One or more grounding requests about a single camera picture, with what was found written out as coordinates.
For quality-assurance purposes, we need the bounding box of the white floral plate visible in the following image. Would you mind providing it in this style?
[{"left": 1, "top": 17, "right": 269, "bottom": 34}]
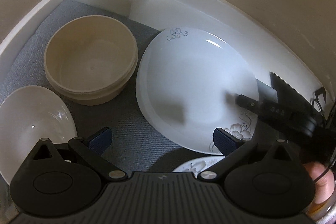
[{"left": 136, "top": 27, "right": 259, "bottom": 155}]

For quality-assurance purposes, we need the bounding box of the beige bowl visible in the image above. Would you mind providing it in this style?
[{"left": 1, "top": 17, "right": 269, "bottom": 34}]
[{"left": 44, "top": 15, "right": 138, "bottom": 106}]

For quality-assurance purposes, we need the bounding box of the black gas stove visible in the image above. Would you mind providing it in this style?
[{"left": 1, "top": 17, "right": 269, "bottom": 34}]
[{"left": 270, "top": 72, "right": 325, "bottom": 123}]

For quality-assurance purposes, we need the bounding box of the white bowl blue pattern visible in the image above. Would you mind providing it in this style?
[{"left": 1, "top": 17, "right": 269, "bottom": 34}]
[{"left": 1, "top": 86, "right": 77, "bottom": 184}]

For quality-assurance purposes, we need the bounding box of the person's right hand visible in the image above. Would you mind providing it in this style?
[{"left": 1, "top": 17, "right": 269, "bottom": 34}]
[{"left": 303, "top": 162, "right": 335, "bottom": 205}]

